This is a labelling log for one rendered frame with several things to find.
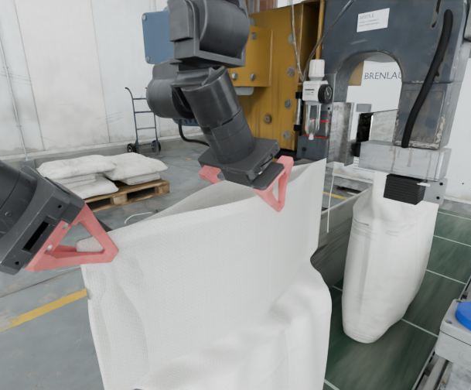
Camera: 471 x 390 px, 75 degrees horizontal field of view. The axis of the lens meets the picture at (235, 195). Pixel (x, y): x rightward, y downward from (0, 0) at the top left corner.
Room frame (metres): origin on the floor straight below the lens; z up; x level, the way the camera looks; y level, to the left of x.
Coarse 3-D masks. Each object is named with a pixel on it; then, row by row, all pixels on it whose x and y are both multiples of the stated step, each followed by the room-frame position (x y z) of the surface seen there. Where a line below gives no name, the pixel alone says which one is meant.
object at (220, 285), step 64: (320, 192) 0.60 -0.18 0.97; (128, 256) 0.28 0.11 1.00; (192, 256) 0.32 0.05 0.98; (256, 256) 0.38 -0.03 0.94; (128, 320) 0.27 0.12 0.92; (192, 320) 0.32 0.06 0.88; (256, 320) 0.37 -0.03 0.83; (320, 320) 0.47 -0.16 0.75; (128, 384) 0.27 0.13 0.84; (192, 384) 0.28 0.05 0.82; (256, 384) 0.32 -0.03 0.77; (320, 384) 0.48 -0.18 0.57
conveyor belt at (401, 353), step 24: (456, 216) 1.83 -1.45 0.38; (432, 240) 1.50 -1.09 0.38; (456, 240) 1.50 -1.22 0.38; (432, 264) 1.26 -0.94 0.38; (456, 264) 1.26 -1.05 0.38; (336, 288) 1.07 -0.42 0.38; (432, 288) 1.07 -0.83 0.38; (456, 288) 1.07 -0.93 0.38; (336, 312) 0.93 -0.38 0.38; (408, 312) 0.93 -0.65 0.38; (432, 312) 0.93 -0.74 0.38; (336, 336) 0.81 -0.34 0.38; (384, 336) 0.81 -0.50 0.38; (408, 336) 0.81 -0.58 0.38; (432, 336) 0.81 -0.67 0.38; (336, 360) 0.72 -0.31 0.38; (360, 360) 0.72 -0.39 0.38; (384, 360) 0.72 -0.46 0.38; (408, 360) 0.72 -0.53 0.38; (336, 384) 0.64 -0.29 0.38; (360, 384) 0.64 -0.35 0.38; (384, 384) 0.64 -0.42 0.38; (408, 384) 0.64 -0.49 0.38
